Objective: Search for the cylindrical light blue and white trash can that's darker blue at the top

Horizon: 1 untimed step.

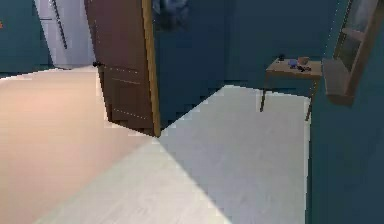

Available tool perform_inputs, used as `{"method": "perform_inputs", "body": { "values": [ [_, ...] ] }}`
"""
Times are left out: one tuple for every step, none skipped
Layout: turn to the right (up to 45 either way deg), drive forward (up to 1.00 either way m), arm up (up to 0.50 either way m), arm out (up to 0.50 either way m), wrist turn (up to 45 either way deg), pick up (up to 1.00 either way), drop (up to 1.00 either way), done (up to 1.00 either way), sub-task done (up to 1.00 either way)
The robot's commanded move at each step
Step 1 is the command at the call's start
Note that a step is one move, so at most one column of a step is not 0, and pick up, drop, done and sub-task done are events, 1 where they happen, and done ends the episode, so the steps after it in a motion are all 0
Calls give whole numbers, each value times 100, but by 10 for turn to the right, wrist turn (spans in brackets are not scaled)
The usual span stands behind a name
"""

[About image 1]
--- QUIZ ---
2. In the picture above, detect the brown wooden room door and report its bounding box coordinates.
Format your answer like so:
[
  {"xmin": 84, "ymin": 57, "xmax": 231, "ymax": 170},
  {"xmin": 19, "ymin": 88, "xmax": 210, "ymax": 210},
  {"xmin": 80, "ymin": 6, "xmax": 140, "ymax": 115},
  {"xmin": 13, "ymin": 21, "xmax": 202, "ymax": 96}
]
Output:
[{"xmin": 83, "ymin": 0, "xmax": 162, "ymax": 138}]

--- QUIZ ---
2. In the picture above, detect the small wooden side table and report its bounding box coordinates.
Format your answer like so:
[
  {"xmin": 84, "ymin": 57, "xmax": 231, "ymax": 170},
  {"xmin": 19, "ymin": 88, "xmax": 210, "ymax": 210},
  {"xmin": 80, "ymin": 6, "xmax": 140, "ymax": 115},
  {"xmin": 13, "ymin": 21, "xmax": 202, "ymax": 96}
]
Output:
[{"xmin": 259, "ymin": 57, "xmax": 323, "ymax": 122}]

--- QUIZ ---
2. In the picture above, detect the white fridge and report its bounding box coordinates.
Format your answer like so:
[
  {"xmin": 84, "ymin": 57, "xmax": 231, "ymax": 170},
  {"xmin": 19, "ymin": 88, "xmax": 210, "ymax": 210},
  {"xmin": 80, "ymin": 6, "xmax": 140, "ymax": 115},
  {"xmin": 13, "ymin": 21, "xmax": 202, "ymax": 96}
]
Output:
[{"xmin": 33, "ymin": 0, "xmax": 98, "ymax": 70}]

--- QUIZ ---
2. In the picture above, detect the wooden framed window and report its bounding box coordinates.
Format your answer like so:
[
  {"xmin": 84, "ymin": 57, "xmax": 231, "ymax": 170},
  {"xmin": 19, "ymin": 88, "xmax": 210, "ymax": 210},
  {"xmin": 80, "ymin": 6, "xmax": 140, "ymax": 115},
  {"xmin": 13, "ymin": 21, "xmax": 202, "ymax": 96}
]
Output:
[{"xmin": 332, "ymin": 0, "xmax": 384, "ymax": 98}]

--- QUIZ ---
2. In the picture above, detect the black fridge handle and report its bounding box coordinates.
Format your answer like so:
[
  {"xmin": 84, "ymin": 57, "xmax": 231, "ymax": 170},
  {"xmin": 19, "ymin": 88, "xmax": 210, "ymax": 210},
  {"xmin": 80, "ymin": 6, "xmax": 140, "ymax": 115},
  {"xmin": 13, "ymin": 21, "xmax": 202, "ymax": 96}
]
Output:
[{"xmin": 50, "ymin": 0, "xmax": 69, "ymax": 50}]

